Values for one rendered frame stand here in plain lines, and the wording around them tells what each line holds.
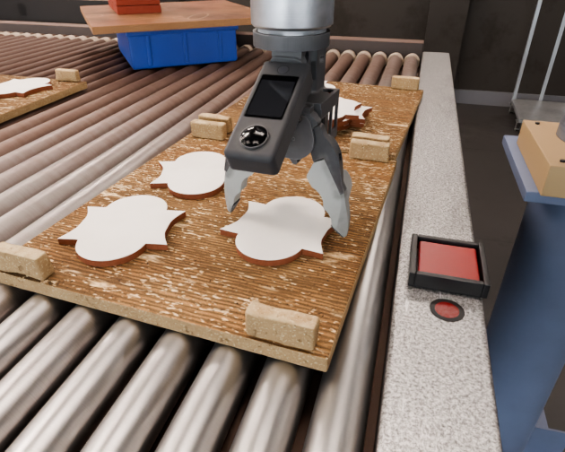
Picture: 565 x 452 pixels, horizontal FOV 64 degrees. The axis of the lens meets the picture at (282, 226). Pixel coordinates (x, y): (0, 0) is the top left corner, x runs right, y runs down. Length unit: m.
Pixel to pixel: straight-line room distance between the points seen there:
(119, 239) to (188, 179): 0.15
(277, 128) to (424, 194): 0.33
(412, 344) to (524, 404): 0.84
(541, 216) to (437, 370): 0.61
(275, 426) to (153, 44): 1.15
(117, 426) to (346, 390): 0.17
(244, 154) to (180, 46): 1.01
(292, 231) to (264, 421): 0.22
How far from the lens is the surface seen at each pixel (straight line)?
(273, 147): 0.37
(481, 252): 0.53
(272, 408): 0.36
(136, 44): 1.35
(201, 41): 1.38
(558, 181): 0.83
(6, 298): 0.53
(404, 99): 1.02
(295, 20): 0.42
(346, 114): 0.79
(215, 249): 0.48
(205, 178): 0.62
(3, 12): 2.47
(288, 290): 0.43
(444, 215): 0.62
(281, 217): 0.52
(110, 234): 0.52
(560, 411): 1.72
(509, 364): 1.16
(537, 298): 1.04
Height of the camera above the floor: 1.21
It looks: 32 degrees down
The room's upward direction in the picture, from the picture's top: straight up
